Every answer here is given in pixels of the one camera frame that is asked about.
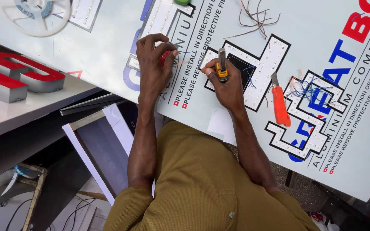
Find person's right hand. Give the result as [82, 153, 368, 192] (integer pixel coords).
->
[201, 58, 245, 111]

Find person's left hand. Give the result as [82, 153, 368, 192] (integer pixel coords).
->
[136, 33, 179, 97]

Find red wire roll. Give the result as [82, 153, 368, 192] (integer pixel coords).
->
[159, 51, 173, 67]

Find black-edged letter with LED strips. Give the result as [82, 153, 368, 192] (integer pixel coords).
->
[199, 34, 291, 113]
[265, 71, 348, 161]

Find orange utility knife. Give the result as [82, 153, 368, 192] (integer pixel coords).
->
[270, 71, 291, 127]

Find grey-edged letter with LED strips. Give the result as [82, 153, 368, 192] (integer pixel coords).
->
[52, 0, 103, 33]
[126, 0, 196, 73]

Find dark metal bar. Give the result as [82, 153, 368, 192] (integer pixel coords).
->
[59, 93, 125, 117]

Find white framed dark panel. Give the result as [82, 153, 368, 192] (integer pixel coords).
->
[61, 103, 157, 206]

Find olive green shirt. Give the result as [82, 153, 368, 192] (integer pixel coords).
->
[103, 120, 321, 231]

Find red channel letter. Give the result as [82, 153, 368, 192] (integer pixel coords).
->
[0, 52, 66, 104]

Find white printed composite panel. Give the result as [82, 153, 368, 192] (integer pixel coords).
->
[0, 0, 370, 203]

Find white side table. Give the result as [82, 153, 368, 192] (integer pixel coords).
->
[0, 72, 104, 144]

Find white LED strip reel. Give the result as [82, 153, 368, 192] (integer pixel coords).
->
[0, 0, 72, 38]

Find wooden stool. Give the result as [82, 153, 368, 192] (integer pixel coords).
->
[18, 163, 49, 231]

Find short blue wire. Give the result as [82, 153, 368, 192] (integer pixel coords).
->
[243, 66, 257, 89]

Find bundle of brown wires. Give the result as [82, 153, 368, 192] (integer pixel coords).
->
[224, 0, 281, 40]

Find tangle of blue wires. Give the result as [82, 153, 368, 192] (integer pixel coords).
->
[285, 74, 340, 107]

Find black cables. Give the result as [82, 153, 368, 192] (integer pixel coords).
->
[5, 197, 97, 231]

